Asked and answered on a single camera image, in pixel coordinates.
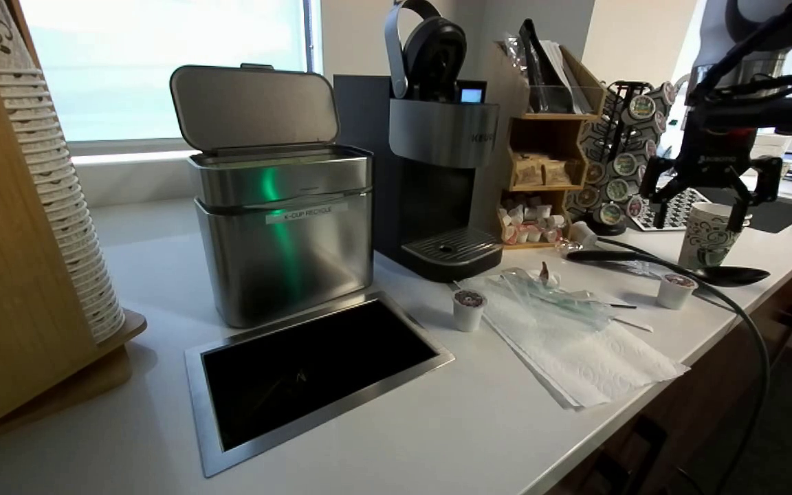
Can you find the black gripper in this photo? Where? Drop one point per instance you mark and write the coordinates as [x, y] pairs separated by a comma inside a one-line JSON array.
[[710, 171]]

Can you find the white coffee pod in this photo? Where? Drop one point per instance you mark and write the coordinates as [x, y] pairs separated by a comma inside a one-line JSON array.
[[468, 310], [673, 291]]

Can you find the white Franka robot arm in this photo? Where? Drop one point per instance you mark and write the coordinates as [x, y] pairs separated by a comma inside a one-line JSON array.
[[781, 57]]

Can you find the patterned paper cup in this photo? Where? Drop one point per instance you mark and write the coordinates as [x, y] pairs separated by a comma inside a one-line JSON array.
[[704, 241]]

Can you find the green lid coffee pod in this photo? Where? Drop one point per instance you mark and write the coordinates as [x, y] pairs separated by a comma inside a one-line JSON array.
[[627, 164], [640, 109], [610, 216], [617, 192]]

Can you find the black silver coffee machine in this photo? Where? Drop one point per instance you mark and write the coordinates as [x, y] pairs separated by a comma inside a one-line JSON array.
[[431, 155]]

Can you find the wooden cup dispenser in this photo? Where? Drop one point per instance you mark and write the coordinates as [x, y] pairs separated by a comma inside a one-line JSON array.
[[11, 277]]

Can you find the thin stirrer stick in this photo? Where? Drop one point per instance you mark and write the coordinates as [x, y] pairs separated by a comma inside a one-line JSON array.
[[629, 324]]

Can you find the wooden condiment organizer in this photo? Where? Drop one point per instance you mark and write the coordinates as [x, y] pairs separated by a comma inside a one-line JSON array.
[[543, 175]]

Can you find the clear plastic stirrer bag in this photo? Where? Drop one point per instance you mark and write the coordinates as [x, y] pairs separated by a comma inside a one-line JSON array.
[[550, 299]]

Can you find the steel framed counter waste chute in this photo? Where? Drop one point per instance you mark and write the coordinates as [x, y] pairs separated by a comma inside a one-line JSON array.
[[314, 373]]

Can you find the stainless steel lidded bin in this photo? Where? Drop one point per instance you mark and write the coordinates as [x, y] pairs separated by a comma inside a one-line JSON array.
[[276, 210]]

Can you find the stack of white paper cups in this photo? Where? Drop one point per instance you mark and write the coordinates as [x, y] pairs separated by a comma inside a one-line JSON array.
[[53, 194]]

